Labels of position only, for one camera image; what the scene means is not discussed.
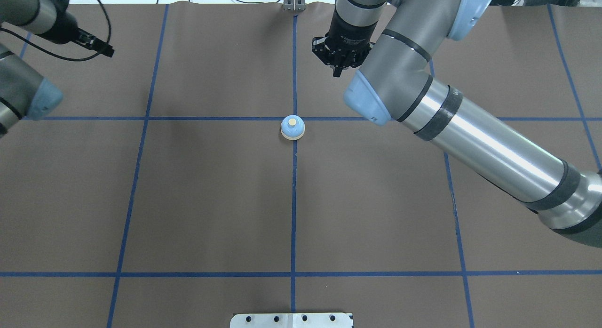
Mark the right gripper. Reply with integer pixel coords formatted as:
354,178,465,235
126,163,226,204
326,29,373,78

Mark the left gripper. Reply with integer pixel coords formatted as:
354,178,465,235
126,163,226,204
47,8,114,57

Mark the blue call bell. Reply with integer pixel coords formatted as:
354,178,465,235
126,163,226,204
280,114,306,141

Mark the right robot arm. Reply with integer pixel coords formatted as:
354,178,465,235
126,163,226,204
323,0,602,248

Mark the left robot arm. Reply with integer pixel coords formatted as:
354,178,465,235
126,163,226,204
0,0,114,136

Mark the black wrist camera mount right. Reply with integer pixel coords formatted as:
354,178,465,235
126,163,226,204
312,35,333,65

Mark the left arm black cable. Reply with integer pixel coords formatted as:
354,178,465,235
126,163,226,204
0,0,113,63

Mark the aluminium frame post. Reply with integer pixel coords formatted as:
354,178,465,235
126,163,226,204
282,0,307,11

